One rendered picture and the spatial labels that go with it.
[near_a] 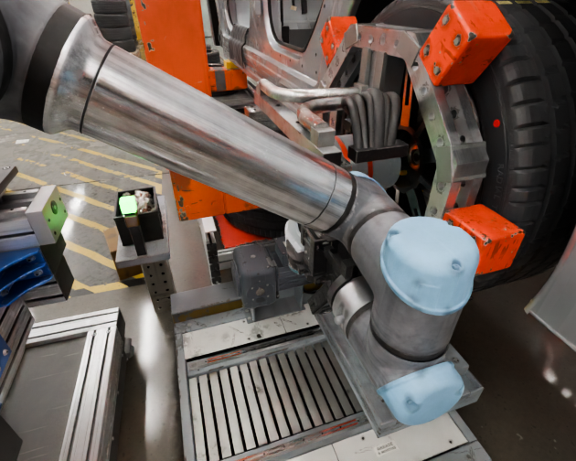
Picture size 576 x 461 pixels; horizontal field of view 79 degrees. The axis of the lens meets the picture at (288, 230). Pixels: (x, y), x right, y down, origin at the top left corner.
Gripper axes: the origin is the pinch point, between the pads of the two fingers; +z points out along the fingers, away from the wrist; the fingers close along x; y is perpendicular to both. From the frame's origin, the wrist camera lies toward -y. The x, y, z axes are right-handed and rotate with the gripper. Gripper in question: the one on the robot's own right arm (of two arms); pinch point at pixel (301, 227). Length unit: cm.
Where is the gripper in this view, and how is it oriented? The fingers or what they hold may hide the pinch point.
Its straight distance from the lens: 61.4
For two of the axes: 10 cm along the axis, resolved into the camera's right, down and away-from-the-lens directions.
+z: -3.2, -5.3, 7.9
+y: 0.0, -8.3, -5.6
